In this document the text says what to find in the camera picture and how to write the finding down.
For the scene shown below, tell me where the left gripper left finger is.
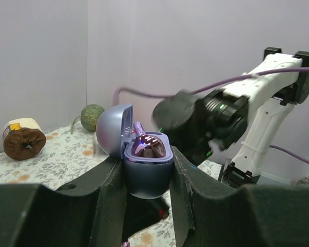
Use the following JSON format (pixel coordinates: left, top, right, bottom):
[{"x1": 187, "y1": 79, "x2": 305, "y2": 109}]
[{"x1": 0, "y1": 157, "x2": 126, "y2": 246}]

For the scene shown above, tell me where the lavender earbud charging case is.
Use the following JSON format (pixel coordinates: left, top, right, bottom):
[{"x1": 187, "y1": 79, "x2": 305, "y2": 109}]
[{"x1": 96, "y1": 104, "x2": 174, "y2": 200}]

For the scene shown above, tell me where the floral table mat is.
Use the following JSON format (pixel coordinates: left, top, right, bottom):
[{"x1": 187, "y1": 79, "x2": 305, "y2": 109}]
[{"x1": 0, "y1": 122, "x2": 222, "y2": 246}]

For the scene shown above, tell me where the brown cream towel roll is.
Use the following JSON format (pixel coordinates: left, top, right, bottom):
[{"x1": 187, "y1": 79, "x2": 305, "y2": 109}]
[{"x1": 3, "y1": 118, "x2": 46, "y2": 161}]

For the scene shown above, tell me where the green textured melon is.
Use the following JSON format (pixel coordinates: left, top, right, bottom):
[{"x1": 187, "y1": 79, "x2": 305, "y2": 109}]
[{"x1": 70, "y1": 104, "x2": 105, "y2": 134}]

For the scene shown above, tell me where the purple ear clip earbud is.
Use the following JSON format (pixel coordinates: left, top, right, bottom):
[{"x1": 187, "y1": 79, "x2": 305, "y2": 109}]
[{"x1": 131, "y1": 121, "x2": 166, "y2": 158}]

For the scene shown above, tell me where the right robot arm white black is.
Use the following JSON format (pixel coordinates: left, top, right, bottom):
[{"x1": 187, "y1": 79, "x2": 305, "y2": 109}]
[{"x1": 152, "y1": 47, "x2": 309, "y2": 188}]

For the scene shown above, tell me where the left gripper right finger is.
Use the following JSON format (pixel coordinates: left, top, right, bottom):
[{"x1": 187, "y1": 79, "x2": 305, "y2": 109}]
[{"x1": 170, "y1": 148, "x2": 309, "y2": 246}]

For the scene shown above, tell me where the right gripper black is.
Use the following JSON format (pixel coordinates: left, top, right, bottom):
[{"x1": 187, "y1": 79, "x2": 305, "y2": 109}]
[{"x1": 151, "y1": 89, "x2": 227, "y2": 167}]

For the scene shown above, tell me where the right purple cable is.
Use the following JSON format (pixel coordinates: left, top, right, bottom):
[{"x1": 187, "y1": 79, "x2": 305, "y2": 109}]
[{"x1": 112, "y1": 67, "x2": 309, "y2": 168}]

